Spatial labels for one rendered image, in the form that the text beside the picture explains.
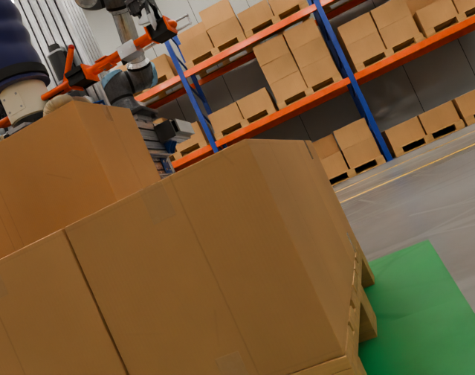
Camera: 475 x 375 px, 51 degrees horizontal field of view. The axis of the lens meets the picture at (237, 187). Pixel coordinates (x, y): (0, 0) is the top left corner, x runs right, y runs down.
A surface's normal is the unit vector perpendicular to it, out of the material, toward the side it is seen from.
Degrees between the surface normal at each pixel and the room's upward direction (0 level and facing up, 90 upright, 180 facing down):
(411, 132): 90
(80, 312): 90
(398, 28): 90
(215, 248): 90
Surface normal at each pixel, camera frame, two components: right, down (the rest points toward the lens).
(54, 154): -0.25, 0.09
